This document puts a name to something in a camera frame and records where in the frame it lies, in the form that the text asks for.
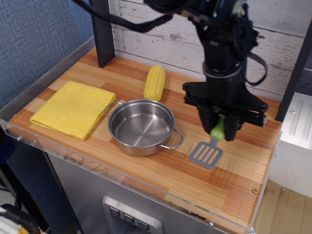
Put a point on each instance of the grey toy kitchen cabinet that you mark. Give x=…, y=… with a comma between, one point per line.
x=85, y=188

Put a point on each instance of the green grey toy spatula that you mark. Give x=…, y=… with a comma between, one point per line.
x=206, y=154

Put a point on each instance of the stainless steel pot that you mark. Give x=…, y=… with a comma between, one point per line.
x=142, y=127

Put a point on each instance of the silver button panel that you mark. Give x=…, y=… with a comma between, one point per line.
x=129, y=215

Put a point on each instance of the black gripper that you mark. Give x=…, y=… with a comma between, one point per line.
x=227, y=96

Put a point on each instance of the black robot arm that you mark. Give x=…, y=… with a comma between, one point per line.
x=228, y=38

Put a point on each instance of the yellow toy corn cob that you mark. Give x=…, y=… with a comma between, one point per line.
x=154, y=84

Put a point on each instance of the yellow folded cloth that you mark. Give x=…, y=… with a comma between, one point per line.
x=74, y=109

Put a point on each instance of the black upright post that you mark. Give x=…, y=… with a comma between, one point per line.
x=103, y=40
x=296, y=75

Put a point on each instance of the black left upright post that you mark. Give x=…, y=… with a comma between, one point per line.
x=103, y=40

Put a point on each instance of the black right upright post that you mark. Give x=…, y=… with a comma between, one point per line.
x=296, y=75

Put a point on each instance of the white ribbed box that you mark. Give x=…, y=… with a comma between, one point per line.
x=291, y=165

